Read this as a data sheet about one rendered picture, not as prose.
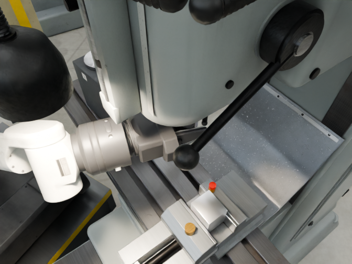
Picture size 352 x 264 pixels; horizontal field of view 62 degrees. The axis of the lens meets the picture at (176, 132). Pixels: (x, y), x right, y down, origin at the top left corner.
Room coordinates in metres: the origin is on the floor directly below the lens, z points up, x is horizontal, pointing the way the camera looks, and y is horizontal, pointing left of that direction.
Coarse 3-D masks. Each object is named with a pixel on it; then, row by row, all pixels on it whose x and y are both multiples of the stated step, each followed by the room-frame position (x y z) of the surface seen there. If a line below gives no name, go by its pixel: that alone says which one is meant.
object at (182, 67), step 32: (128, 0) 0.27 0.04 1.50; (288, 0) 0.29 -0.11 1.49; (160, 32) 0.24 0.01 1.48; (192, 32) 0.23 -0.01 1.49; (224, 32) 0.24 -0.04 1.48; (256, 32) 0.27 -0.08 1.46; (160, 64) 0.24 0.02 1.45; (192, 64) 0.23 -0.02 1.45; (224, 64) 0.24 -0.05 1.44; (256, 64) 0.28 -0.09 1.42; (160, 96) 0.24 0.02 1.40; (192, 96) 0.23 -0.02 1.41; (224, 96) 0.25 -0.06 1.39
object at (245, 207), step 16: (224, 176) 0.38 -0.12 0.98; (224, 192) 0.33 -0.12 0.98; (240, 192) 0.33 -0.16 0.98; (240, 208) 0.29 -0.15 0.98; (256, 208) 0.29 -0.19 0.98; (160, 224) 0.25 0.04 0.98; (224, 224) 0.25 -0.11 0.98; (240, 224) 0.24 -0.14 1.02; (256, 224) 0.27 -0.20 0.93; (144, 240) 0.21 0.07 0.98; (160, 240) 0.21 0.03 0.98; (176, 240) 0.22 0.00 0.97; (224, 240) 0.22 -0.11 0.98; (240, 240) 0.23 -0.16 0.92; (128, 256) 0.18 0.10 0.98; (144, 256) 0.18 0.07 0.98; (160, 256) 0.18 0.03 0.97; (176, 256) 0.18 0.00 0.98; (208, 256) 0.19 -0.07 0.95
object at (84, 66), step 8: (88, 56) 0.69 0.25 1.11; (80, 64) 0.67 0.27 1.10; (88, 64) 0.66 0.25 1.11; (80, 72) 0.66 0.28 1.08; (88, 72) 0.64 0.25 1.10; (80, 80) 0.68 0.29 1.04; (88, 80) 0.63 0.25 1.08; (96, 80) 0.61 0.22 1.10; (88, 88) 0.65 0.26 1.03; (96, 88) 0.60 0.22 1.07; (88, 96) 0.66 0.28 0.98; (96, 96) 0.62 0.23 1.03; (88, 104) 0.68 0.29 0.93; (96, 104) 0.63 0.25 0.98; (96, 112) 0.64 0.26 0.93; (104, 112) 0.60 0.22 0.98
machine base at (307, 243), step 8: (328, 216) 0.59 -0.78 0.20; (336, 216) 0.60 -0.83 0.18; (320, 224) 0.55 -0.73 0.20; (328, 224) 0.55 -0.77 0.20; (336, 224) 0.57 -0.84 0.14; (312, 232) 0.51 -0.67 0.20; (320, 232) 0.51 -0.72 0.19; (328, 232) 0.53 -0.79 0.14; (304, 240) 0.47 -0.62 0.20; (312, 240) 0.47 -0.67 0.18; (320, 240) 0.49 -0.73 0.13; (296, 248) 0.43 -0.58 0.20; (304, 248) 0.44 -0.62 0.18; (312, 248) 0.45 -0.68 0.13; (288, 256) 0.40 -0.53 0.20; (296, 256) 0.40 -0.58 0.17; (304, 256) 0.42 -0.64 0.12
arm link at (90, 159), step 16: (80, 128) 0.29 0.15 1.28; (64, 144) 0.26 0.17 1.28; (80, 144) 0.26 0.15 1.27; (96, 144) 0.26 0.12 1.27; (32, 160) 0.24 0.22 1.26; (48, 160) 0.24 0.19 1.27; (64, 160) 0.24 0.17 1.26; (80, 160) 0.25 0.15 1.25; (96, 160) 0.25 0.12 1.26; (48, 176) 0.23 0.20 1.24; (64, 176) 0.23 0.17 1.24; (48, 192) 0.21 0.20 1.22; (64, 192) 0.21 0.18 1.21
